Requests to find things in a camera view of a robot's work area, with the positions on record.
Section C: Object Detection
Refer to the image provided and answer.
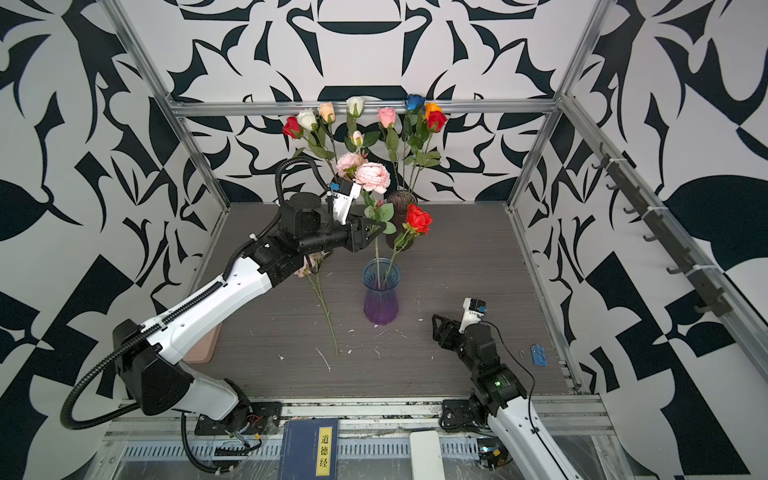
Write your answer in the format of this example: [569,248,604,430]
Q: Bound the small red carnation stem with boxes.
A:
[384,204,433,283]

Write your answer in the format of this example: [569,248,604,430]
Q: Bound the blue book yellow label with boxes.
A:
[278,419,339,480]

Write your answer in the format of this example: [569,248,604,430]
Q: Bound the pink peony flower stem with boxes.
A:
[294,252,340,355]

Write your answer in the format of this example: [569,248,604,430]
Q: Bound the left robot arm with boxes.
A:
[115,193,385,421]

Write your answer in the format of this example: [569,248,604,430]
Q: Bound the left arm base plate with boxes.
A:
[194,401,283,436]

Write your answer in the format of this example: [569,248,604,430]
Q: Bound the pink rose stem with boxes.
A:
[377,107,401,190]

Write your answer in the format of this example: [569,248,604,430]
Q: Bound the blue purple glass vase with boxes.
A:
[362,259,401,325]

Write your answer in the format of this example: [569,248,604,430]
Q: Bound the white rectangular device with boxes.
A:
[409,430,446,480]

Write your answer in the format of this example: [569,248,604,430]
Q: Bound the black wall hook rail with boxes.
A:
[590,142,768,373]

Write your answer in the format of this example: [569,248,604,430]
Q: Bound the blue rose stem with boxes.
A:
[401,94,426,192]

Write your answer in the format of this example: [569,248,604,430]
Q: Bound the white rose stem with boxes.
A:
[297,109,338,173]
[344,96,380,153]

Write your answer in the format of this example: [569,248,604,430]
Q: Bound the orange rose stem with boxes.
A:
[425,102,442,117]

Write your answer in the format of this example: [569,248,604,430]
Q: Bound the dark purple glass vase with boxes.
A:
[386,190,418,249]

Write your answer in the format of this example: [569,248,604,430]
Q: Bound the large red rose stem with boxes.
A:
[411,111,448,193]

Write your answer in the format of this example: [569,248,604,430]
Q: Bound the pink rectangular block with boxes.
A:
[184,325,221,364]

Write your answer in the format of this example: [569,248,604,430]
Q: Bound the black corrugated cable hose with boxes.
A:
[59,157,331,475]

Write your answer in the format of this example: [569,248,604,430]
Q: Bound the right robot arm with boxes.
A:
[432,314,584,479]

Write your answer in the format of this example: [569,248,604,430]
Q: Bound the peach rose stem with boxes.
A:
[317,102,338,158]

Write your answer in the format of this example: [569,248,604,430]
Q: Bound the small blue object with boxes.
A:
[530,344,548,367]

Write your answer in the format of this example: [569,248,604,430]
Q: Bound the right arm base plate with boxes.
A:
[438,395,488,434]

